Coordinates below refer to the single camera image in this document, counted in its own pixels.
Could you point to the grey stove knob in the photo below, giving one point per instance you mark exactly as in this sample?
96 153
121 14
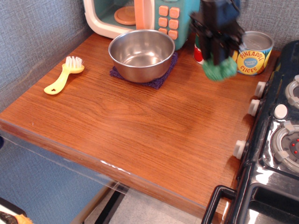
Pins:
253 107
260 89
239 149

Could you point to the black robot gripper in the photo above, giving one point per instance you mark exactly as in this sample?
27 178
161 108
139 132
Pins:
218 19

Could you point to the pineapple slices can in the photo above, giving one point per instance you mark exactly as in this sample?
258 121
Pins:
254 53

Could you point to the tomato sauce can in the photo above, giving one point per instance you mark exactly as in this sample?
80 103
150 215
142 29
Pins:
197 54

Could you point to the grey stove knob middle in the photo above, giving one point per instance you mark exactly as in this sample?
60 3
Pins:
253 107

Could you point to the grey stove knob rear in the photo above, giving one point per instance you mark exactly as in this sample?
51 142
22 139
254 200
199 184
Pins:
260 89

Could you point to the orange fuzzy object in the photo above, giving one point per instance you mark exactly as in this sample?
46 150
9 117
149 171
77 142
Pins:
17 219

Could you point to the orange microwave turntable plate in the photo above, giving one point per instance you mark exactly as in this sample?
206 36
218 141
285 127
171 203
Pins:
125 15

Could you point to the grey stove knob front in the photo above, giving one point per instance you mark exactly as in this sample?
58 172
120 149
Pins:
239 149

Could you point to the teal toy microwave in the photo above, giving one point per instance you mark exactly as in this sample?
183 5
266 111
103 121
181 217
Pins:
171 17

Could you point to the black toy stove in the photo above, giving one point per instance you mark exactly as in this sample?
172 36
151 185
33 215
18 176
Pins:
268 176

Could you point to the yellow dish brush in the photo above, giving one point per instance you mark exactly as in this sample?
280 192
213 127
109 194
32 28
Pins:
72 65

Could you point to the purple scrubbing pad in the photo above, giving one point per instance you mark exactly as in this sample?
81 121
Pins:
156 83

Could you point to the stainless steel bowl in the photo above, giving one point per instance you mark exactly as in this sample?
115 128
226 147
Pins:
141 56

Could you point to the green toy broccoli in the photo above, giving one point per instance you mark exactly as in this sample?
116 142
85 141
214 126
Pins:
220 72

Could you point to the black oven door handle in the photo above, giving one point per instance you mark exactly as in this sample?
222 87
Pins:
219 192

